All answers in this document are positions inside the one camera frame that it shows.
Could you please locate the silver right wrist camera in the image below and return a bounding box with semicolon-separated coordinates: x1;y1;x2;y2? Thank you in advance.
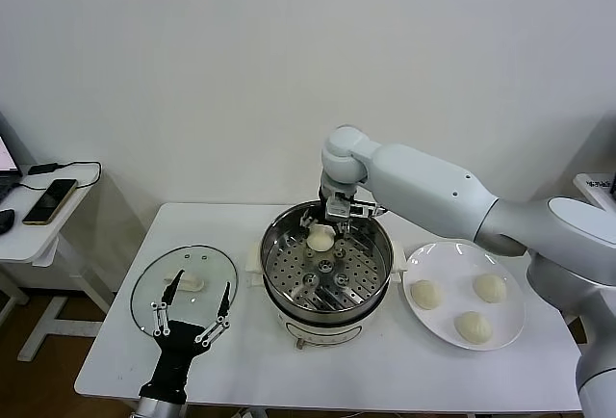
324;195;386;222

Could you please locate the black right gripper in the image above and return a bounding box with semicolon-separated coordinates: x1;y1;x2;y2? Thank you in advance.
298;186;352;246

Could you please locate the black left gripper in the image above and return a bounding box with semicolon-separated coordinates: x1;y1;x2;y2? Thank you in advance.
138;269;232;404

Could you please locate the stainless steel steamer basket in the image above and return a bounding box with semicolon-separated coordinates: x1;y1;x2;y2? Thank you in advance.
260;199;393;326

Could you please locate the steel steamer pot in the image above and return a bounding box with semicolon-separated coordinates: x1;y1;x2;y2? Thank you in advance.
245;239;407;353

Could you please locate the white round plate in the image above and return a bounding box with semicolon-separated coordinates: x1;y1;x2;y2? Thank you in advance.
402;242;526;353

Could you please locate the glass lid with white handle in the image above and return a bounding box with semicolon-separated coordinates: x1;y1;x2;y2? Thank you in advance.
130;244;241;342

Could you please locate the white steamed baozi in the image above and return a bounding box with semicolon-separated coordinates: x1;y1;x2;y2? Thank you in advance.
305;223;337;252
409;279;445;311
472;274;509;304
454;310;494;345

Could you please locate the smartphone with gold edge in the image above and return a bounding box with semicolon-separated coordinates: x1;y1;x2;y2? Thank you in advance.
22;178;80;226

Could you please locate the white side table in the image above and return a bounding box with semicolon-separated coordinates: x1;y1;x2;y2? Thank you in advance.
0;160;116;364

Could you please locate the black laptop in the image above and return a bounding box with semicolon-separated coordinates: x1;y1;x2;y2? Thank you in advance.
0;112;25;202

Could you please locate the thin black charging cable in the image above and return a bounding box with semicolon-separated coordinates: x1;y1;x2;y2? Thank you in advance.
12;161;103;194

